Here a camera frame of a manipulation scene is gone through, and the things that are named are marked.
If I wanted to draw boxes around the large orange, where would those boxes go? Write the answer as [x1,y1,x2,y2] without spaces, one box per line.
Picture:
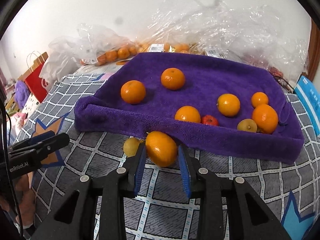
[145,131,178,167]

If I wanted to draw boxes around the small red tomato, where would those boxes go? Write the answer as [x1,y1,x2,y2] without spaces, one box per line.
[201,115,219,126]

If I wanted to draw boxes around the yellow green small fruit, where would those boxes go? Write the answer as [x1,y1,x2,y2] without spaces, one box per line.
[237,119,258,133]
[123,137,143,158]

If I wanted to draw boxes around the small orange tangerine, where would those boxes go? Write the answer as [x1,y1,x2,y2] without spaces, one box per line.
[174,106,201,123]

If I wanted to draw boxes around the left hand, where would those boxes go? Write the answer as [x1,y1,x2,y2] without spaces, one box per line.
[1,173,35,228]

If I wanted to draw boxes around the grey checkered table cloth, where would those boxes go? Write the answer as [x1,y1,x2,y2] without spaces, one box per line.
[16,74,319,239]

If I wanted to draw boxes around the red paper shopping bag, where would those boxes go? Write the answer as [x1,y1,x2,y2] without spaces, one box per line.
[18,51,48,103]

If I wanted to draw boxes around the purple towel covered tray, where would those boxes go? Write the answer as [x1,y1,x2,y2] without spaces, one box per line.
[74,53,304,164]

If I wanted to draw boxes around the white plastic bag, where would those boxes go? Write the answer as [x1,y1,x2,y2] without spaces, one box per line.
[39,36,81,85]

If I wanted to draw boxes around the clear bag of tangerines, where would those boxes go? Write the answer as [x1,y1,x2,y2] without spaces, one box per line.
[77,23,195,66]

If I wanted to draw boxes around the blue tissue pack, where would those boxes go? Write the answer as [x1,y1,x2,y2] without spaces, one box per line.
[294,76,320,138]

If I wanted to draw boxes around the large clear plastic bag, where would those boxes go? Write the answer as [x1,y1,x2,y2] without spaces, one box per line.
[137,0,309,82]

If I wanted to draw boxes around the black cable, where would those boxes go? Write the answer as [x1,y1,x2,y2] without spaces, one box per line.
[0,97,25,238]

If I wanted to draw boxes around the brown wooden door frame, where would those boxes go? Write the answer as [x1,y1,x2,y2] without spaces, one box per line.
[308,20,320,81]

